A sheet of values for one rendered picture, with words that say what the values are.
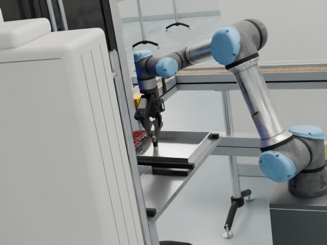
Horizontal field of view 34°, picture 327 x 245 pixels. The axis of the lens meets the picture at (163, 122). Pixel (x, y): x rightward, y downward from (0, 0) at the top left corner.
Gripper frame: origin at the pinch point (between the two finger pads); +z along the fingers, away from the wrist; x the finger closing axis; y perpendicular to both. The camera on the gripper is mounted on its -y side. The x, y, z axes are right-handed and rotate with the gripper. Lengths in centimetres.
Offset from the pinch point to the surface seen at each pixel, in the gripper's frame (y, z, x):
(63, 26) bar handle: -30, -53, 11
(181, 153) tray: -4.9, 5.3, -14.1
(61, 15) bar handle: -30, -57, 11
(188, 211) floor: 93, 94, 36
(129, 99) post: 12.9, -11.4, 16.2
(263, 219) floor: 92, 93, -14
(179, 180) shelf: -26.1, 5.5, -22.0
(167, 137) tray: 10.4, 5.3, -0.8
